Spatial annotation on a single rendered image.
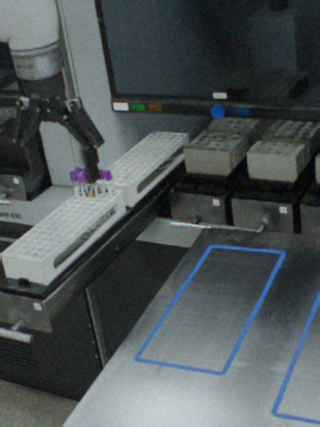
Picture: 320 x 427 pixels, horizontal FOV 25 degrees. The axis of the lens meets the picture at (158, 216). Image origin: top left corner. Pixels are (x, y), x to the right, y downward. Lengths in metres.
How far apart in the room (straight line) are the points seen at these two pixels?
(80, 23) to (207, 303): 0.77
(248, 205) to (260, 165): 0.10
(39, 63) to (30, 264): 0.36
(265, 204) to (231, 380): 0.57
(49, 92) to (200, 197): 0.44
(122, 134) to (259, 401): 0.91
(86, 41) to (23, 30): 0.42
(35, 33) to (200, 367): 0.63
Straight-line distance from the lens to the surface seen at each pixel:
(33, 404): 2.39
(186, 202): 1.62
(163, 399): 1.04
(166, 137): 1.78
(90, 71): 1.73
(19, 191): 1.89
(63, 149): 1.87
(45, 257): 1.35
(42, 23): 1.31
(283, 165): 1.58
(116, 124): 1.74
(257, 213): 1.56
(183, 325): 1.17
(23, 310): 1.37
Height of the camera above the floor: 1.51
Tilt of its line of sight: 27 degrees down
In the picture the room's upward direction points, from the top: 9 degrees counter-clockwise
